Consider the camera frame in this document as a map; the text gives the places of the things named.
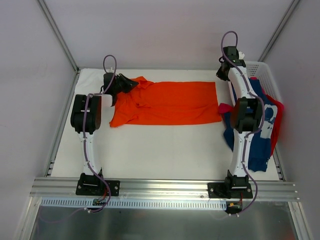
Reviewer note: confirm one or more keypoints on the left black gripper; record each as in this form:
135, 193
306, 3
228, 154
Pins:
121, 83

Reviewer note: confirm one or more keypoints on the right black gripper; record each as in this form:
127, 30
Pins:
222, 71

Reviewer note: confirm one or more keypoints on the orange t shirt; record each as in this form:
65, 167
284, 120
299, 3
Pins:
167, 103

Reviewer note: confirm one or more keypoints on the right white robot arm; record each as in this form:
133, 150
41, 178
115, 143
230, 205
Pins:
246, 119

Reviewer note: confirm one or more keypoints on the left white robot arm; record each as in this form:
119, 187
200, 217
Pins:
86, 119

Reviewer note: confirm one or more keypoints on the folded white t shirt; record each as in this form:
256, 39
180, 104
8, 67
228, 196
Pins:
90, 81

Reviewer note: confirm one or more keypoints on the white plastic basket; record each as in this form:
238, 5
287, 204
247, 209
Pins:
262, 72

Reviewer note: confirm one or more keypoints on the red t shirt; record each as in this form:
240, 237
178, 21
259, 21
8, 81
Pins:
273, 114

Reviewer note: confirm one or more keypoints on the blue printed t shirt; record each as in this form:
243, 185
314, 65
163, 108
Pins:
259, 153

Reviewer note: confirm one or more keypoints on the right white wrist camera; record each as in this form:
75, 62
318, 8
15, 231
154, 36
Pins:
241, 55

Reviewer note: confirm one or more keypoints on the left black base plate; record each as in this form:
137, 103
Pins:
100, 188

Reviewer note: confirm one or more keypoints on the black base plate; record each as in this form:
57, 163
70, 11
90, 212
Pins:
100, 188
224, 191

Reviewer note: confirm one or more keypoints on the white slotted cable duct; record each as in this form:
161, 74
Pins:
159, 204

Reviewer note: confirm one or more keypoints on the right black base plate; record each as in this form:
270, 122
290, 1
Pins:
224, 191

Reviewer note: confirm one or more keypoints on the aluminium mounting rail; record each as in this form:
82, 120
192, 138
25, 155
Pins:
163, 189

